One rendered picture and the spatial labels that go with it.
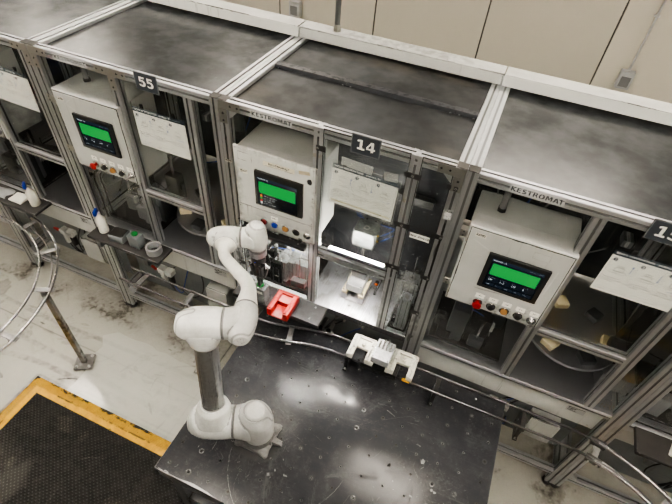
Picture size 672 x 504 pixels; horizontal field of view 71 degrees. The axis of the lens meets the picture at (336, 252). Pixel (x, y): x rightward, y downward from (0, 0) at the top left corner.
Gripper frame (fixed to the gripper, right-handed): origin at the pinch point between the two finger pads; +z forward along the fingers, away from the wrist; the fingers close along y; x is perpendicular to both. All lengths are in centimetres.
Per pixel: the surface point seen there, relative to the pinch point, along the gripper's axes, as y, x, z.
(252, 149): 5, -10, -76
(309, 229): -24.2, -9.5, -40.2
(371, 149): -50, -10, -93
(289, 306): -18.9, 2.0, 10.2
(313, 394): -47, 30, 39
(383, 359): -77, 9, 14
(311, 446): -58, 56, 39
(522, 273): -121, -7, -59
